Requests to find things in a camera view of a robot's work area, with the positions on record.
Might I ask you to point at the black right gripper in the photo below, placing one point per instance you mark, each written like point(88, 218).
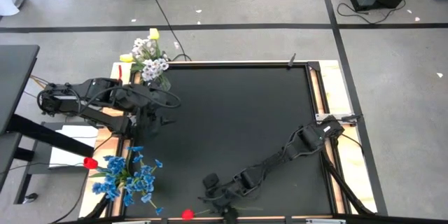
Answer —
point(231, 192)

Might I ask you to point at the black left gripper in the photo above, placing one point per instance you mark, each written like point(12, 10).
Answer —
point(148, 119)

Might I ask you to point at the red tulip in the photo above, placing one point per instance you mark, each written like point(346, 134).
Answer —
point(90, 163)
point(188, 214)

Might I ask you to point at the blue flower bunch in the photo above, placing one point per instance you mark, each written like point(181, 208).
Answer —
point(145, 178)
point(115, 164)

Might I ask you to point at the white flower bunch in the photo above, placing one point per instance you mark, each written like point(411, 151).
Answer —
point(141, 45)
point(154, 68)

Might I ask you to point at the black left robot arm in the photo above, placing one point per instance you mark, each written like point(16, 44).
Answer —
point(91, 92)

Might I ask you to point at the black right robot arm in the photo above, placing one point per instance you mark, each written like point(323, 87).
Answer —
point(280, 154)

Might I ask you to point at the clear glass vase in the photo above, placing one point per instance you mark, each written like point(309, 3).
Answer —
point(164, 83)

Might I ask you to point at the white flat box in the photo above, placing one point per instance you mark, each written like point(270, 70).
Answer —
point(73, 147)

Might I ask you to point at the dark desk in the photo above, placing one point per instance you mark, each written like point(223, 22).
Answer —
point(17, 84)

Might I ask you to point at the black and wood table frame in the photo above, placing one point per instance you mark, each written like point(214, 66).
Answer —
point(224, 66)

